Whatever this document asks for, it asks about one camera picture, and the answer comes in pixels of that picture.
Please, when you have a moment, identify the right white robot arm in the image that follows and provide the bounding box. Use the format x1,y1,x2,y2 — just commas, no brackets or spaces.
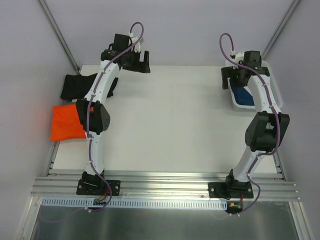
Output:
221,50,290,198

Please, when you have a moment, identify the white plastic basket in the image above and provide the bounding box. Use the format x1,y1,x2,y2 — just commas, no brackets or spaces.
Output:
225,60,283,112

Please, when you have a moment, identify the aluminium mounting rail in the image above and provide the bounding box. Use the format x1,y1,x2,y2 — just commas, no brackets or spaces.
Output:
30,134,301,201

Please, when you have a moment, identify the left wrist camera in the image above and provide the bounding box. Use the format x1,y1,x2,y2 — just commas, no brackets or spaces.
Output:
128,32,144,53

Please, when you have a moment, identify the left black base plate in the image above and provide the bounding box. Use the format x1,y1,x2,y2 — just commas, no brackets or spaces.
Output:
76,179,121,196

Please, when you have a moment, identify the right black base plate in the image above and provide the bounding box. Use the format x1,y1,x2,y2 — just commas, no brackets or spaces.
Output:
208,182,254,200

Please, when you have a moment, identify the black folded t shirt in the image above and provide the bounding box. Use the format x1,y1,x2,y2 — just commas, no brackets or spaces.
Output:
60,73,119,101

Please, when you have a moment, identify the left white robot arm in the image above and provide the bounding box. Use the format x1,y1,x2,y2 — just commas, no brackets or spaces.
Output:
76,32,151,176

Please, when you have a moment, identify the white slotted cable duct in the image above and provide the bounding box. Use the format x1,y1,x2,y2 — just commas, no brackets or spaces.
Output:
41,197,227,211

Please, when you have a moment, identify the blue t shirt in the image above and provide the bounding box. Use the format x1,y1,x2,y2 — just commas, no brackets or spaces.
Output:
231,87,254,106

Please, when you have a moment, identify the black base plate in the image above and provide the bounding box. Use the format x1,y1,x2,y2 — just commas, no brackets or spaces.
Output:
208,182,254,200
76,179,121,196

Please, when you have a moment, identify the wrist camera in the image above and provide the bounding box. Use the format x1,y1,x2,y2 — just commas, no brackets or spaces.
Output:
128,32,144,53
230,51,245,65

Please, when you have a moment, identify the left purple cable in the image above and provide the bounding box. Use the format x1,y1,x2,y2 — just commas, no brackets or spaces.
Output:
39,21,145,223

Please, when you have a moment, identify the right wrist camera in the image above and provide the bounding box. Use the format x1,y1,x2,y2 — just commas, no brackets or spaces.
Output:
230,51,245,65

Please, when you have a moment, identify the orange t shirt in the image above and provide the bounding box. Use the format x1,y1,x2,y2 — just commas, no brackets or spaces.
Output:
50,104,86,142

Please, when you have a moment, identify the purple cable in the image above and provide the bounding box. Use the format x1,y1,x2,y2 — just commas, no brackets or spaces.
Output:
39,21,145,223
219,32,281,218

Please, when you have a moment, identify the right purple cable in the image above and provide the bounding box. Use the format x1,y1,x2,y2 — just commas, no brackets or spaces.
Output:
219,32,281,218

